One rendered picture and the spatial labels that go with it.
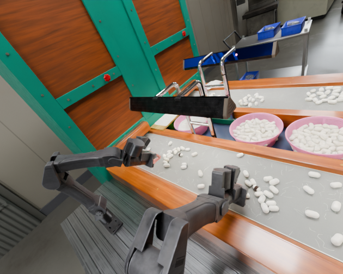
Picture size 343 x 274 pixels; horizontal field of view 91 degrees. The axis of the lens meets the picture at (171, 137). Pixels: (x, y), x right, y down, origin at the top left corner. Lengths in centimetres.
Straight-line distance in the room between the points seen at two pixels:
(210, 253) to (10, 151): 225
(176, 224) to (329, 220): 54
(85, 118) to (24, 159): 153
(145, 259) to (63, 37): 106
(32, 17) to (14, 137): 160
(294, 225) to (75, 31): 129
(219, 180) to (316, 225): 33
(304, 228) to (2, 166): 255
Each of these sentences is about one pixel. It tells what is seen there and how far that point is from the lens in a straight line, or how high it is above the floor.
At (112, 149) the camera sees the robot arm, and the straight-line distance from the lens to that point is 76.
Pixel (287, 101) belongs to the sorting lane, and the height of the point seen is 74.
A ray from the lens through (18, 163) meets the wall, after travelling 257.
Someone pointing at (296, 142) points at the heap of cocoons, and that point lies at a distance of 98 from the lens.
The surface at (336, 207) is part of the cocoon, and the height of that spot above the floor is 76.
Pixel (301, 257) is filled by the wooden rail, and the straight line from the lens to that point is 67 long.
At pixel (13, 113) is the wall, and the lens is 248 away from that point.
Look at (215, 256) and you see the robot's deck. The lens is 77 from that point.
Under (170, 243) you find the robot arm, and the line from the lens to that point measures 34.
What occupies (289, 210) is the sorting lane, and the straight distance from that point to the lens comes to 75.
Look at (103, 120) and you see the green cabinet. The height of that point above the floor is 103.
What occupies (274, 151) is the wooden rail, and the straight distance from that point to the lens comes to 89.
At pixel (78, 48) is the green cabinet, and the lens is 116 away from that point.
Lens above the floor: 139
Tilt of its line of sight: 33 degrees down
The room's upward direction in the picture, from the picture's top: 25 degrees counter-clockwise
